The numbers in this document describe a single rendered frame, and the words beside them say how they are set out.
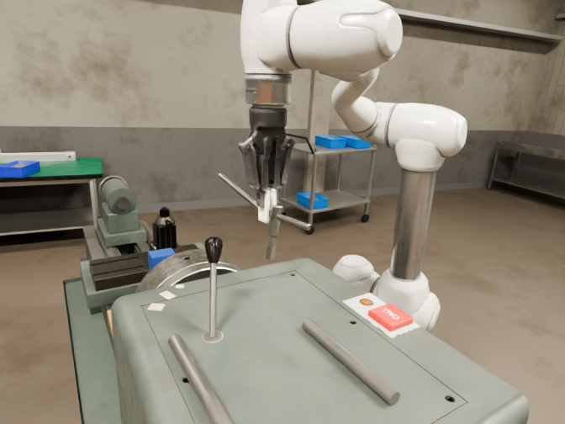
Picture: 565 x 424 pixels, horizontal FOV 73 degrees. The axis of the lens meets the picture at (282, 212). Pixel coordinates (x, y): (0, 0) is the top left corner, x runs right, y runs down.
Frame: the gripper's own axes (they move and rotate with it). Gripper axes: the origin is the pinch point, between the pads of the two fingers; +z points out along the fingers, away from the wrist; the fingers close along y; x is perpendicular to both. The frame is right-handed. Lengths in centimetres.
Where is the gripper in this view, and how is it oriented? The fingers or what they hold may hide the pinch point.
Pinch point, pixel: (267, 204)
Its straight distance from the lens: 81.7
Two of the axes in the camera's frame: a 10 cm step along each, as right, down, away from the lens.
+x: 6.4, 2.6, -7.2
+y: -7.6, 1.9, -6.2
